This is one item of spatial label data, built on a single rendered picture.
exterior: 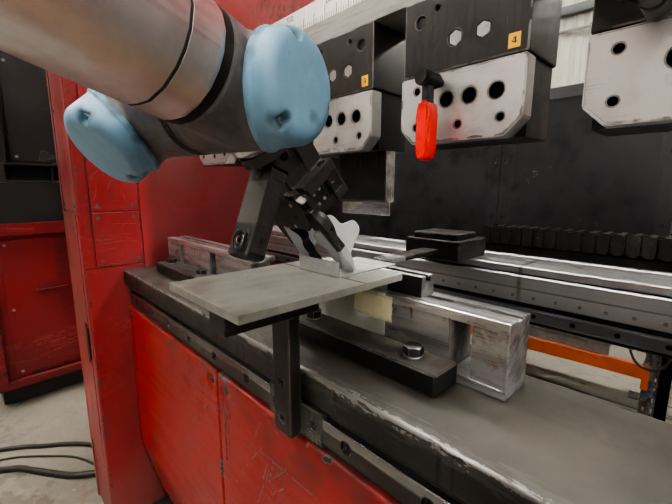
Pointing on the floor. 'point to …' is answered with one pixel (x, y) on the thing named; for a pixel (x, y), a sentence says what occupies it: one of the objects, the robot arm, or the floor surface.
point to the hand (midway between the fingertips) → (330, 265)
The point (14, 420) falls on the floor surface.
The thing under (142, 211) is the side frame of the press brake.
